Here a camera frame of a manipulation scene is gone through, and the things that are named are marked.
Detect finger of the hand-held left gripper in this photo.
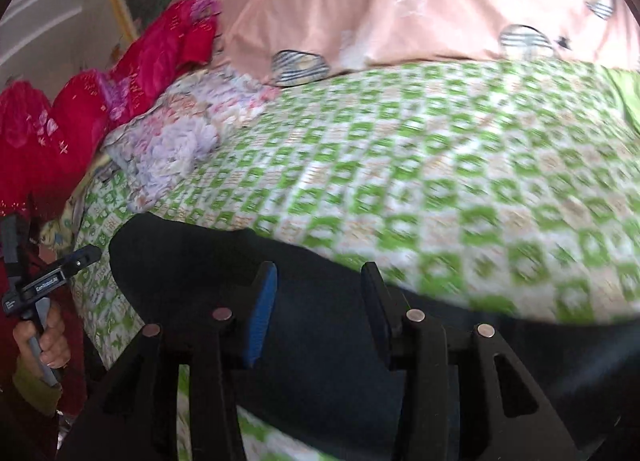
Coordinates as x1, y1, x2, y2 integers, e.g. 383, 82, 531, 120
35, 244, 102, 287
0, 213, 32, 267

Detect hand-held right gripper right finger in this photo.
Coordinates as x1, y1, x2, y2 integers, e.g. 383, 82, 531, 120
361, 261, 588, 461

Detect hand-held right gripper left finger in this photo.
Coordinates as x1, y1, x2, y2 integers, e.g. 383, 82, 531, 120
57, 261, 279, 461

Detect dark navy pants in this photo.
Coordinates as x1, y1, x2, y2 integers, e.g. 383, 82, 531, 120
107, 213, 640, 461

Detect person's left forearm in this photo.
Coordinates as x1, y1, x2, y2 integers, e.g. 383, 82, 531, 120
11, 358, 63, 417

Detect person's left hand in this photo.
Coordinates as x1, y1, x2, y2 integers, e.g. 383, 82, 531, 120
12, 298, 72, 370

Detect pale floral cloth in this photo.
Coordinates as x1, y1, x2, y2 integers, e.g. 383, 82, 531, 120
102, 63, 281, 214

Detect green checked bed sheet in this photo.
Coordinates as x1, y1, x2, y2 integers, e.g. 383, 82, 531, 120
70, 58, 640, 461

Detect red embroidered quilt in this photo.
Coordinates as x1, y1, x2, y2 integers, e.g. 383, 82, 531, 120
0, 0, 223, 222

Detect pink quilt with striped patches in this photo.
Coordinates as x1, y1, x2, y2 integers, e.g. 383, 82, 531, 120
210, 0, 628, 88

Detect plain green cloth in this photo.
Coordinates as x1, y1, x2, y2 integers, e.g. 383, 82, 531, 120
607, 68, 640, 128

